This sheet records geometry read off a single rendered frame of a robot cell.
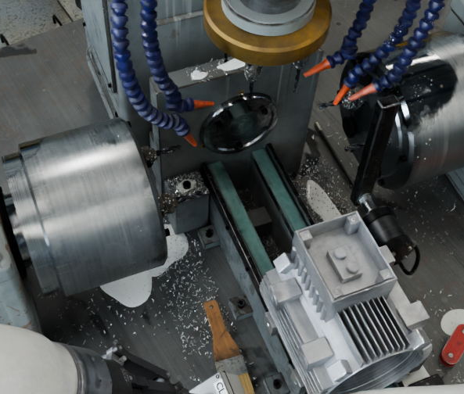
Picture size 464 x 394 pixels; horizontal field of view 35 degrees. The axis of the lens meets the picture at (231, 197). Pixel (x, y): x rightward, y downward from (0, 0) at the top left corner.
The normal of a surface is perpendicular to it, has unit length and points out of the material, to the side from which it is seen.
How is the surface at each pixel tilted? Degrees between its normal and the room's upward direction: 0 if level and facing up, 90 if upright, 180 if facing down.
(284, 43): 0
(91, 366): 54
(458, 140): 69
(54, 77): 0
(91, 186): 21
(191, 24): 90
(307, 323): 0
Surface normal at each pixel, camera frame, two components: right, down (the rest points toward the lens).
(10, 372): 0.83, -0.24
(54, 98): 0.04, -0.57
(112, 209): 0.27, 0.05
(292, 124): 0.37, 0.77
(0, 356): 0.72, -0.51
